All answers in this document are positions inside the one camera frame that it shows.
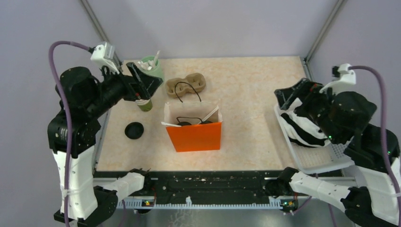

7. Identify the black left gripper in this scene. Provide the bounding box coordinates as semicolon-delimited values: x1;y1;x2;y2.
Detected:
85;61;163;118

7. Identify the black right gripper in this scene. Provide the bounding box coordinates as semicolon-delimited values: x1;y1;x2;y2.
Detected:
273;77;342;143

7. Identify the stack of green paper cups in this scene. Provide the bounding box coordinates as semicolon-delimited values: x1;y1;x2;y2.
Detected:
135;99;153;112

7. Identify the white straw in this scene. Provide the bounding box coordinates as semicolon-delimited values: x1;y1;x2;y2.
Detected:
161;122;181;127
202;106;219;122

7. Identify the orange paper bag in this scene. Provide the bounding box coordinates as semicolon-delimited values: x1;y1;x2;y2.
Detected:
162;96;223;152

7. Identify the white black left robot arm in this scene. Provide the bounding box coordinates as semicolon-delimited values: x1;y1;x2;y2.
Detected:
47;41;163;227

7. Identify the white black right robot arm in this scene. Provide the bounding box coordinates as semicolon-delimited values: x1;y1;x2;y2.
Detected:
266;64;401;227

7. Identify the green straw holder cup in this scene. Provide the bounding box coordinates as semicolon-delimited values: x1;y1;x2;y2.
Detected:
140;60;165;80

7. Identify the brown cardboard cup carrier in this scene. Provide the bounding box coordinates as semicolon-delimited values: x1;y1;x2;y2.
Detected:
165;73;206;98

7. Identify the black white cloth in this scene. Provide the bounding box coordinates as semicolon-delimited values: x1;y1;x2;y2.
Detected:
279;98;331;148

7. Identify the stack of black lids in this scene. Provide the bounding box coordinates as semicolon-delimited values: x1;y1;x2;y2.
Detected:
124;122;144;140

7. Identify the white plastic basket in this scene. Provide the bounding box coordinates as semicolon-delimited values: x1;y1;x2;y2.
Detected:
279;122;355;175

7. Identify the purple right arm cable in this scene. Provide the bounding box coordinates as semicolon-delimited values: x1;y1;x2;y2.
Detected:
348;65;401;201

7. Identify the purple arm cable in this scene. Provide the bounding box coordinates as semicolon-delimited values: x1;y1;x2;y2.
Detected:
348;65;401;201
48;41;95;227

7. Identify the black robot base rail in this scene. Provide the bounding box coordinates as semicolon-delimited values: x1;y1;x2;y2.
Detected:
129;169;299;205

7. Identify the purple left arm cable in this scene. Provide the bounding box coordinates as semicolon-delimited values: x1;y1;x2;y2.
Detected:
48;41;95;227

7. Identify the aluminium frame rail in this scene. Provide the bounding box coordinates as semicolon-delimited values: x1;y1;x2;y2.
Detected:
304;0;348;65
79;0;122;69

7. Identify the right aluminium frame rail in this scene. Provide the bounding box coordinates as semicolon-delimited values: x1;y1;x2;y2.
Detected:
304;0;348;65

